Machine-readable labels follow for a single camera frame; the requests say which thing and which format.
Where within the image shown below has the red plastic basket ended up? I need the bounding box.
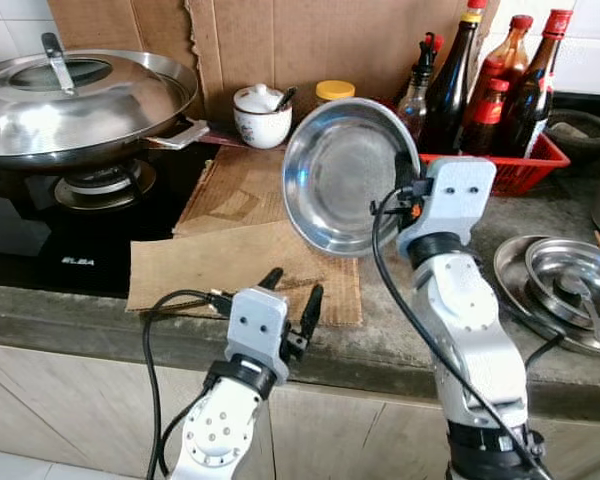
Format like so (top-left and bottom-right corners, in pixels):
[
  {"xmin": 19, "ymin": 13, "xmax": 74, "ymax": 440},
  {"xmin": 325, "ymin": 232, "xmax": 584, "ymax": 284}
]
[{"xmin": 418, "ymin": 128, "xmax": 572, "ymax": 197}]

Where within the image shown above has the steel spoon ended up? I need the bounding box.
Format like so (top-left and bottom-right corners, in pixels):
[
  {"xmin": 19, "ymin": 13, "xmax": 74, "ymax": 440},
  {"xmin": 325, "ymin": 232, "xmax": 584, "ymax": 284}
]
[{"xmin": 558, "ymin": 272, "xmax": 600, "ymax": 353}]

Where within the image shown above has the small dark spoon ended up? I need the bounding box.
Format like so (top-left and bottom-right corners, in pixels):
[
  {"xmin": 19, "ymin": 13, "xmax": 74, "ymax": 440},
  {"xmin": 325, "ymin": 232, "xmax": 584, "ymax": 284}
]
[{"xmin": 274, "ymin": 86, "xmax": 299, "ymax": 112}]

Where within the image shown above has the tall dark bottle red cap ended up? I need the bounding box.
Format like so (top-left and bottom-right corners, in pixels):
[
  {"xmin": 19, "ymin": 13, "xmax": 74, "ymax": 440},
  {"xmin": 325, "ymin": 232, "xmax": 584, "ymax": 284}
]
[{"xmin": 500, "ymin": 8, "xmax": 575, "ymax": 159}]

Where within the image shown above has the steel wok lid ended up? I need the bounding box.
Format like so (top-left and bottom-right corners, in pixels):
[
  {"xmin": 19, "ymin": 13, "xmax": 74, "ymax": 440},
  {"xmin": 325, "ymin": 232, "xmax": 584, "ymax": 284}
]
[{"xmin": 0, "ymin": 32, "xmax": 198, "ymax": 158}]

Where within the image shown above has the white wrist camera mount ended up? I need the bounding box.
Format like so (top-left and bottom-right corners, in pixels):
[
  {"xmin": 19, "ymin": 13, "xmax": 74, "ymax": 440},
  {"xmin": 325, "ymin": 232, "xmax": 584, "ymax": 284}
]
[
  {"xmin": 224, "ymin": 286, "xmax": 292, "ymax": 371},
  {"xmin": 397, "ymin": 157, "xmax": 498, "ymax": 257}
]

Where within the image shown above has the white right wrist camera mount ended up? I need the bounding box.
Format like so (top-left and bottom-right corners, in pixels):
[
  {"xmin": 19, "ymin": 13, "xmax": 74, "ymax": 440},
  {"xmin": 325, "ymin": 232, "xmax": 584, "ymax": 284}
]
[{"xmin": 397, "ymin": 157, "xmax": 498, "ymax": 257}]

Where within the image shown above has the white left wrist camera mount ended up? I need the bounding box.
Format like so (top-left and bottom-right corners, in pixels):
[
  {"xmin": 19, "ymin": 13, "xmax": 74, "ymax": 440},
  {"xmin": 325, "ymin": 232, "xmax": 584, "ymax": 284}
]
[{"xmin": 224, "ymin": 286, "xmax": 292, "ymax": 371}]

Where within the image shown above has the jar with yellow lid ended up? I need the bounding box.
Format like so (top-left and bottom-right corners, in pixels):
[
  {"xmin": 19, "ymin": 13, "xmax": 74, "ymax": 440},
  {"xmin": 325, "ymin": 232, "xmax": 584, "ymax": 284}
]
[{"xmin": 314, "ymin": 79, "xmax": 357, "ymax": 105}]

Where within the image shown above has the small red label bottle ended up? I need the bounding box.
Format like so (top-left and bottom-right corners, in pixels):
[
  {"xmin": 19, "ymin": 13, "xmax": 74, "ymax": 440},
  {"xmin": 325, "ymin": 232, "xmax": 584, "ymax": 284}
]
[{"xmin": 464, "ymin": 77, "xmax": 512, "ymax": 157}]

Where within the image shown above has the round steel dish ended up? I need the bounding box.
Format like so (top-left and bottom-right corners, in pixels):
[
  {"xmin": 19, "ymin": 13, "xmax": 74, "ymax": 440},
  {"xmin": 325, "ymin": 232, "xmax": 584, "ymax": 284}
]
[{"xmin": 525, "ymin": 238, "xmax": 600, "ymax": 323}]

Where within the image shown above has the dark stone mortar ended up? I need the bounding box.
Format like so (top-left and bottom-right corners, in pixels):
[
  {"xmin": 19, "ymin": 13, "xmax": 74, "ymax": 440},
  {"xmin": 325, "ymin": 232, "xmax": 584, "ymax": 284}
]
[{"xmin": 543, "ymin": 108, "xmax": 600, "ymax": 167}]

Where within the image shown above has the dark bottle yellow cap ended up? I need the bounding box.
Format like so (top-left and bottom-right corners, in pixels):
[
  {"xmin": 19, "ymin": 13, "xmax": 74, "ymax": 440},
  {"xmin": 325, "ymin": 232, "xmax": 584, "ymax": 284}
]
[{"xmin": 420, "ymin": 0, "xmax": 487, "ymax": 155}]

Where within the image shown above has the white floral ceramic pot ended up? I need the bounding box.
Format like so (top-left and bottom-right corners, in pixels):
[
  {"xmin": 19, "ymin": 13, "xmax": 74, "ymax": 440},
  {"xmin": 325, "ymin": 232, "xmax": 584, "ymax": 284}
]
[{"xmin": 231, "ymin": 83, "xmax": 294, "ymax": 150}]

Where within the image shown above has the upright cardboard splash guard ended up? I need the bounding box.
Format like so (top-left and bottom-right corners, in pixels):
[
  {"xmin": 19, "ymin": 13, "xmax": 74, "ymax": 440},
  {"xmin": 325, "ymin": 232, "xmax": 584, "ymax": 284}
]
[{"xmin": 46, "ymin": 0, "xmax": 503, "ymax": 126}]

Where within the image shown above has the large steel wok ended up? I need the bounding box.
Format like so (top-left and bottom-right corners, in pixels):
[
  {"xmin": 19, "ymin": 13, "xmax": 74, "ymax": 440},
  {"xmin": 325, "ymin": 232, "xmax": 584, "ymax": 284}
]
[{"xmin": 0, "ymin": 50, "xmax": 213, "ymax": 173}]

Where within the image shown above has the black gas stove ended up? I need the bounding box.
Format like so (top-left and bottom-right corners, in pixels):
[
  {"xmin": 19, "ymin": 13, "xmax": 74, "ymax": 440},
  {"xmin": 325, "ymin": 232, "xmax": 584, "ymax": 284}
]
[{"xmin": 0, "ymin": 140, "xmax": 226, "ymax": 298}]

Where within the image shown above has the brown cardboard sheet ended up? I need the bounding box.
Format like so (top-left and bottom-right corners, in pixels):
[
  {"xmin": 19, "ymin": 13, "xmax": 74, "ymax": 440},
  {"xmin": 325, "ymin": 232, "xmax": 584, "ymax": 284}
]
[
  {"xmin": 127, "ymin": 218, "xmax": 364, "ymax": 329},
  {"xmin": 175, "ymin": 145, "xmax": 311, "ymax": 239}
]

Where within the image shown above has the orange sauce bottle red cap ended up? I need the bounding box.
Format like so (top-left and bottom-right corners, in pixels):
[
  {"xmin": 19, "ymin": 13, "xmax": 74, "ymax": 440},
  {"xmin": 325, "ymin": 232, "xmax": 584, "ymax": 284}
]
[{"xmin": 477, "ymin": 14, "xmax": 535, "ymax": 101}]

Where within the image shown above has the wide steel plate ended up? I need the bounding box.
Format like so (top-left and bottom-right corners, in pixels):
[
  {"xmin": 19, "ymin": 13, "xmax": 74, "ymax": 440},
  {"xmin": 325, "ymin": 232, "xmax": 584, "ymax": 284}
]
[{"xmin": 492, "ymin": 234, "xmax": 600, "ymax": 358}]

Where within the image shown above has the small clear glass bottle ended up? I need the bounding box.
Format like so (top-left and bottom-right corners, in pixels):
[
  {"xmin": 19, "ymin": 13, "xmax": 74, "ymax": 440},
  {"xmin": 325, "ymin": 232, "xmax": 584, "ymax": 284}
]
[{"xmin": 397, "ymin": 32, "xmax": 444, "ymax": 138}]

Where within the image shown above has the shallow steel plate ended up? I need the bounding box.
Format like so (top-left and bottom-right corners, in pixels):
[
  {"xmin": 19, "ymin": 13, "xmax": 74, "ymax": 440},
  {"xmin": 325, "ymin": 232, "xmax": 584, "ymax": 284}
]
[{"xmin": 281, "ymin": 97, "xmax": 422, "ymax": 258}]

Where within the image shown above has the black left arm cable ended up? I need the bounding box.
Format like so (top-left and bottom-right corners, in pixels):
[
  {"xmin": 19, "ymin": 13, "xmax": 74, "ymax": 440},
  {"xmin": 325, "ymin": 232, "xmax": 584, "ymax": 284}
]
[{"xmin": 142, "ymin": 288, "xmax": 233, "ymax": 480}]

